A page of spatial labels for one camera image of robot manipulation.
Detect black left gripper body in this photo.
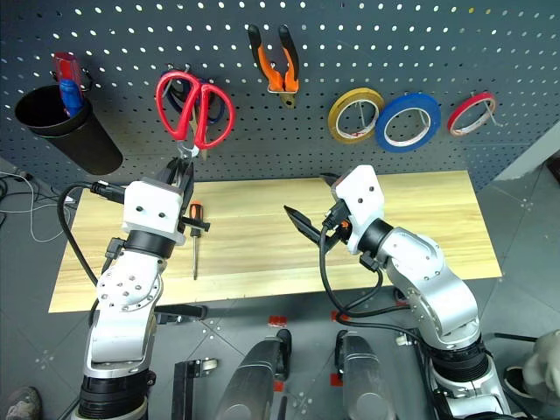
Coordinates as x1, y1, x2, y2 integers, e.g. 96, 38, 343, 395
177, 187, 212, 235

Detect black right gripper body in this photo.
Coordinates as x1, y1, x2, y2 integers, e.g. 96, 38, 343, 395
322, 199, 353, 248

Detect red handled scissors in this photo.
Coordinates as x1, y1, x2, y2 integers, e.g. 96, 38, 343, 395
155, 70, 237, 162

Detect dark grey perforated pegboard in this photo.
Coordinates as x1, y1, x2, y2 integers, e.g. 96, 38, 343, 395
0, 0, 560, 193

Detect yellow tape roll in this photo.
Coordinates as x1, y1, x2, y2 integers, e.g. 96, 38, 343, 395
327, 87, 387, 144

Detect blue tape roll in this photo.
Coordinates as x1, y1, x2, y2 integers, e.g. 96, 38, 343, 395
374, 91, 443, 154

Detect red tape roll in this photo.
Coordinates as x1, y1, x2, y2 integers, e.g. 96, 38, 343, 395
446, 91, 498, 137

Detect orange black screwdriver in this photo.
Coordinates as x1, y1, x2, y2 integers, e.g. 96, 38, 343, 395
188, 199, 206, 282

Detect black table clamp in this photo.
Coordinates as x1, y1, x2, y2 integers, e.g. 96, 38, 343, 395
153, 304, 209, 326

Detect black plastic cup holder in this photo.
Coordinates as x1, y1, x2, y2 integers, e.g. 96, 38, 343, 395
14, 84, 124, 177

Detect orange black pliers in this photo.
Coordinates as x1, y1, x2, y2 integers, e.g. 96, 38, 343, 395
246, 23, 302, 111

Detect dark grey rounded cover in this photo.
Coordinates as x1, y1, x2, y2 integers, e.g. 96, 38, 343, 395
333, 330, 397, 420
215, 328, 293, 420

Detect black white shoe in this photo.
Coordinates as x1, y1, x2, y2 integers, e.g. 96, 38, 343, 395
502, 366, 534, 398

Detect grey trouser leg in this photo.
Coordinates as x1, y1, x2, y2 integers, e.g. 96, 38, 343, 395
521, 329, 560, 400

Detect brown grey shoe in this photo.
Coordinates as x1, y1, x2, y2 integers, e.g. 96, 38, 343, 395
3, 386, 44, 420

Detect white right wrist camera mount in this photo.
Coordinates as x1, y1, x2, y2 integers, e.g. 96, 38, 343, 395
330, 164, 387, 256

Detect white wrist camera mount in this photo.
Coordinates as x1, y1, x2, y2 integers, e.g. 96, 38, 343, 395
121, 178, 188, 245
330, 164, 387, 256

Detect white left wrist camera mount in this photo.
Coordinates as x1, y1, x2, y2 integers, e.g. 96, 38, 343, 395
121, 178, 188, 245

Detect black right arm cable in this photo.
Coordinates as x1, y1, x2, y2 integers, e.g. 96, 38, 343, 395
318, 205, 424, 347

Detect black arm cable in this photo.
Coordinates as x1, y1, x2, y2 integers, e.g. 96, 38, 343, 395
58, 179, 130, 288
318, 205, 424, 347

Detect blue black handled scissors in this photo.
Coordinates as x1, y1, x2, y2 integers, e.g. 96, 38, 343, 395
165, 77, 227, 126

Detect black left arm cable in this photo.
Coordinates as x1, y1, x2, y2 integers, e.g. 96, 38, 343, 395
58, 179, 130, 288

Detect blue handled tool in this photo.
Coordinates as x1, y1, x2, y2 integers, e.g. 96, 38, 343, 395
59, 78, 86, 119

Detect white floor cable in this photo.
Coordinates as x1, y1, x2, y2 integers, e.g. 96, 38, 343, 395
0, 171, 74, 244

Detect red handled tool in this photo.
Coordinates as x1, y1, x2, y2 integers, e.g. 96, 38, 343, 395
52, 52, 85, 94

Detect black caster frame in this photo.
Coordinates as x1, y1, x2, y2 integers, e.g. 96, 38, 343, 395
171, 357, 221, 420

